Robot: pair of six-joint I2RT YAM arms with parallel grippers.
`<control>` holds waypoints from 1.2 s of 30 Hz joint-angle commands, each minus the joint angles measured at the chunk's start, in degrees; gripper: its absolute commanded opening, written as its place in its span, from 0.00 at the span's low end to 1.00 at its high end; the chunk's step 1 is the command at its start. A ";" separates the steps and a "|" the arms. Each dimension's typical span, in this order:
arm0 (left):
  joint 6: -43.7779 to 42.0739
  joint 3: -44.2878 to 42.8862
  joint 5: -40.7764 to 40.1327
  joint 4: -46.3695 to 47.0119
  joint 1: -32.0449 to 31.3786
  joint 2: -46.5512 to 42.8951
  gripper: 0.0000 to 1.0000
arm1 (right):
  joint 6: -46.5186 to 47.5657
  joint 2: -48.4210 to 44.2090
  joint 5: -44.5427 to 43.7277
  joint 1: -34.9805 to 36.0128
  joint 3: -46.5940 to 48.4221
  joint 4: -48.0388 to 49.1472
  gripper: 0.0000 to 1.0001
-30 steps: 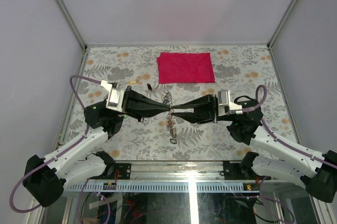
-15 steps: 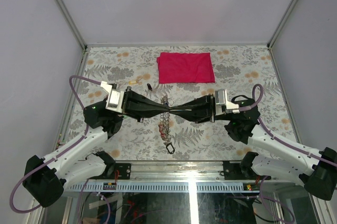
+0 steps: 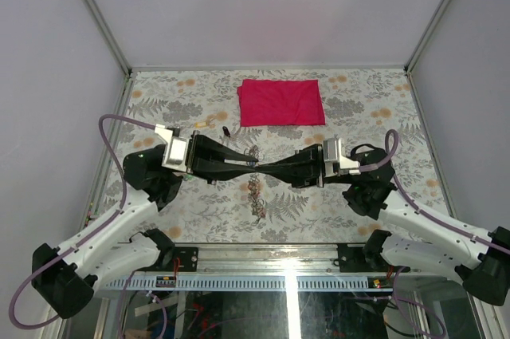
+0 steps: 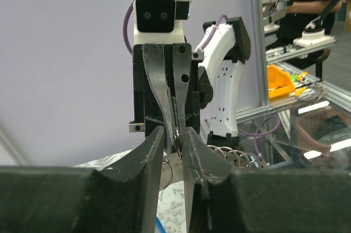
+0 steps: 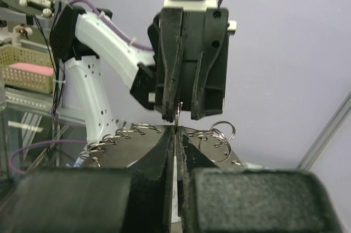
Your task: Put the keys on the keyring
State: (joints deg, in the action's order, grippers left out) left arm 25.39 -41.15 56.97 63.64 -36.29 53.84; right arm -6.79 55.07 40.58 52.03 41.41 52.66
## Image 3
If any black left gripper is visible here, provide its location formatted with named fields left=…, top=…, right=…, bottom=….
left=167, top=130, right=260, bottom=185

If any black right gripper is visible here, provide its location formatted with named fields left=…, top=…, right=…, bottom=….
left=258, top=143, right=358, bottom=189

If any grey disc with key rings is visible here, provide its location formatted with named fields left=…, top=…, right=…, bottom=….
left=245, top=145, right=266, bottom=223

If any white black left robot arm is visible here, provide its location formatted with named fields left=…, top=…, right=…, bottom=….
left=31, top=124, right=257, bottom=319

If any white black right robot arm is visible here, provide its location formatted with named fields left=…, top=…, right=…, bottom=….
left=257, top=139, right=509, bottom=306

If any black tag key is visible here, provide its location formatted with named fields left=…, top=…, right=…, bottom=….
left=222, top=126, right=232, bottom=139

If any yellow tag key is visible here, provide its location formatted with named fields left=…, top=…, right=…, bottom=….
left=194, top=117, right=215, bottom=128

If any red folded cloth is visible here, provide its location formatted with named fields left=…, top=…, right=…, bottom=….
left=237, top=79, right=326, bottom=127

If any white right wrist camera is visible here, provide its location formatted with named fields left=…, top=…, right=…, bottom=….
left=323, top=137, right=361, bottom=178

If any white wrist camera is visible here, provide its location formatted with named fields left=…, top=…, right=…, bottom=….
left=154, top=124, right=189, bottom=172
left=323, top=137, right=361, bottom=178

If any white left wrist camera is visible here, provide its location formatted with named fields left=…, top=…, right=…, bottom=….
left=154, top=124, right=189, bottom=172

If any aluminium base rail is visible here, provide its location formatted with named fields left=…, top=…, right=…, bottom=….
left=58, top=241, right=490, bottom=276

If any white slotted cable duct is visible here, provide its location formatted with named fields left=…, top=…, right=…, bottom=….
left=102, top=274, right=392, bottom=293

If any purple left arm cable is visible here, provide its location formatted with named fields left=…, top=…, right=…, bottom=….
left=8, top=113, right=160, bottom=330

